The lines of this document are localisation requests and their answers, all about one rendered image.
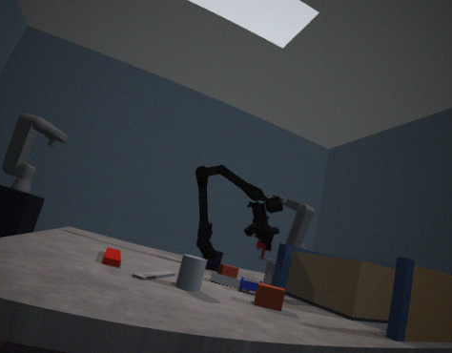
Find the red flat bar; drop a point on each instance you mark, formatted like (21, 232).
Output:
(112, 257)

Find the l-shaped crank handle with blue knob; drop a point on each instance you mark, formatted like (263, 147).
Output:
(238, 283)

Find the reddish-brown box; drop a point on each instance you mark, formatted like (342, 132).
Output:
(269, 296)
(227, 270)

